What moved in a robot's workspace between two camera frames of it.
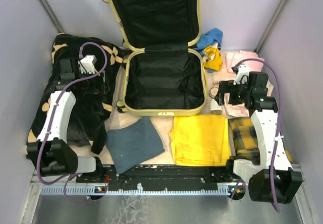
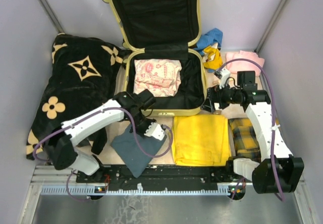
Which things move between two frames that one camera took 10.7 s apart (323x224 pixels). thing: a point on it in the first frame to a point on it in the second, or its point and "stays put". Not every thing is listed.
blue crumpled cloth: (214, 36) stays put
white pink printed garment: (238, 110) to (161, 77)
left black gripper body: (93, 87) to (141, 123)
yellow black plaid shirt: (246, 141) stays put
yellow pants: (200, 140) stays put
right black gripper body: (237, 92) stays put
